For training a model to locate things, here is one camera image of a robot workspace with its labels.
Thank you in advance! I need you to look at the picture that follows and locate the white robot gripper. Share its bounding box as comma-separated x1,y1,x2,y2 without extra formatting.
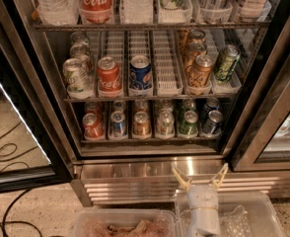
172,163,228,210

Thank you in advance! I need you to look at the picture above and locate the blue pepsi can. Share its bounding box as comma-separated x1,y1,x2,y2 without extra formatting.
200,98,220,120
202,110,223,135
110,111,127,137

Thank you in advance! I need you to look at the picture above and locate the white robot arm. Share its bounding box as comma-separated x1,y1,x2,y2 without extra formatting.
172,163,228,237

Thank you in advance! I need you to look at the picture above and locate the green can front bottom shelf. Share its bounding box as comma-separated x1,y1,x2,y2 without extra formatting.
179,111,198,137

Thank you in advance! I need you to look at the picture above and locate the white green can bottom shelf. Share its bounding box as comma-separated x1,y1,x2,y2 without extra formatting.
156,111,175,136

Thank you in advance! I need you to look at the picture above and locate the white green can shelf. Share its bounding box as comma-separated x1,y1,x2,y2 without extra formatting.
63,58,91,93
156,111,175,136

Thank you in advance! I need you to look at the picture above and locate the green can rear bottom shelf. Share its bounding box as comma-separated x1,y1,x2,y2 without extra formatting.
180,99,196,114

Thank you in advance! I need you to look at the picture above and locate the orange can front bottom shelf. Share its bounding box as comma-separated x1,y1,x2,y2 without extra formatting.
133,112,151,136

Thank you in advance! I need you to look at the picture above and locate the orange can shelf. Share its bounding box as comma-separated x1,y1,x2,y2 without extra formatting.
188,54,215,88
133,112,151,136

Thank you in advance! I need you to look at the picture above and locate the white empty shelf tray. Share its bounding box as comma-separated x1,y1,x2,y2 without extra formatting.
152,31,183,96

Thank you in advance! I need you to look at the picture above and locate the orange can front middle shelf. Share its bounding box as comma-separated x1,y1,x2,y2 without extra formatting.
188,54,215,88

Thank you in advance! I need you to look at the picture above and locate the red coke can bottom shelf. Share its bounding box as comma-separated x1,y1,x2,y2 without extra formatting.
82,113,104,139

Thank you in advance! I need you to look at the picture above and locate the blue pepsi can middle shelf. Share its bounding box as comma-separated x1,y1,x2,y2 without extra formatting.
129,55,152,90

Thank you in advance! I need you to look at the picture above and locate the red coca-cola can middle shelf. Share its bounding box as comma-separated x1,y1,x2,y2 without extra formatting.
97,56,121,92

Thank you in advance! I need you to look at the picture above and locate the white green can middle shelf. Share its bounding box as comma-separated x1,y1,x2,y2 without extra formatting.
63,58,91,93

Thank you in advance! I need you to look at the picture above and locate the open glass fridge door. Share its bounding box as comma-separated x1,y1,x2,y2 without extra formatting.
0,3,74,196

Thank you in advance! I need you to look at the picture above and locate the clear plastic bin with bubble wrap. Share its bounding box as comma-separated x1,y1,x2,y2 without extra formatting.
175,192,285,237

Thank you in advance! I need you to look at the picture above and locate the clear plastic bin with items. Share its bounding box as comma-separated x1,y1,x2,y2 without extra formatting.
70,208,181,237

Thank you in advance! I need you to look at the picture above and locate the clear water bottle top middle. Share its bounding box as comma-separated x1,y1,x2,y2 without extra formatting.
120,0,154,25

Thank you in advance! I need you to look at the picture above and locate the clear water bottle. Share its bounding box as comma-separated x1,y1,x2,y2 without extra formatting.
36,0,79,26
120,0,154,25

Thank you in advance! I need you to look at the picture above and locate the clear water bottle top left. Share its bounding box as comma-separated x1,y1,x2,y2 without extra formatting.
36,0,79,26

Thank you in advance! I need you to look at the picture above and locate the black floor cable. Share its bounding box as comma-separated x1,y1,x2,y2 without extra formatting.
0,188,44,237

